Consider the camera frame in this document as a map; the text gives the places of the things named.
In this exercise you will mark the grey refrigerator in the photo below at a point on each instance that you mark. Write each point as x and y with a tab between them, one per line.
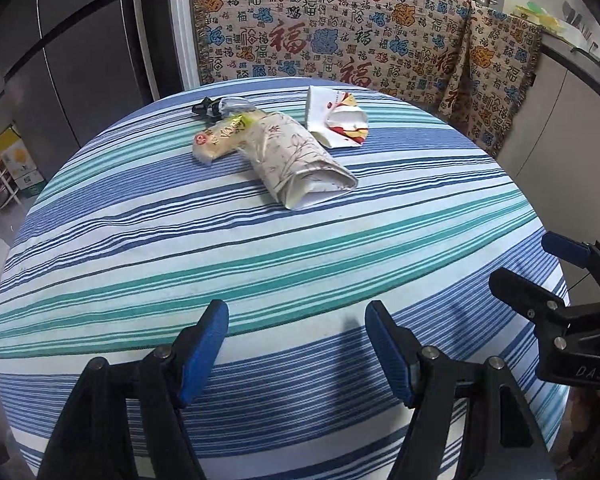
80	60

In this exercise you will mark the black silver wrapper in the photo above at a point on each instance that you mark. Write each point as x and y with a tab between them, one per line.
210	107

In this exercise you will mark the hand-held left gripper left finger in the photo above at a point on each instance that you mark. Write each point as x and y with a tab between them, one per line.
205	350

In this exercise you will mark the white red paper carton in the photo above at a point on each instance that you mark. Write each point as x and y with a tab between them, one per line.
325	110

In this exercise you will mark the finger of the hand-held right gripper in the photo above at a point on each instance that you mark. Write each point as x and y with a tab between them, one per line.
520	292
562	246

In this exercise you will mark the yellow cardboard box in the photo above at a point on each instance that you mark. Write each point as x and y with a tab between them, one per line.
17	160

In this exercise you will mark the yellow snack packet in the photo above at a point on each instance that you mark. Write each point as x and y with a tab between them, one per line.
220	140

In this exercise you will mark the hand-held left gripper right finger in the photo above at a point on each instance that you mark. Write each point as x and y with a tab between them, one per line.
390	355

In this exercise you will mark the blue green striped tablecloth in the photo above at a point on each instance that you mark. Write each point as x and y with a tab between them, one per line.
280	260

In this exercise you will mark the printed blanket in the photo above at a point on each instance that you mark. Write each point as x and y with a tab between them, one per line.
330	20

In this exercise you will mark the beige patterned paper bag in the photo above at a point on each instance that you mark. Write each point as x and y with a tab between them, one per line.
290	160

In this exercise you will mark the yellow green kitchen item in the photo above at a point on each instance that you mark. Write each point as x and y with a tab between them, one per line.
535	17

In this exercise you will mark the white storage rack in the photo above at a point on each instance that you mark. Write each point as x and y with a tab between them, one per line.
11	190

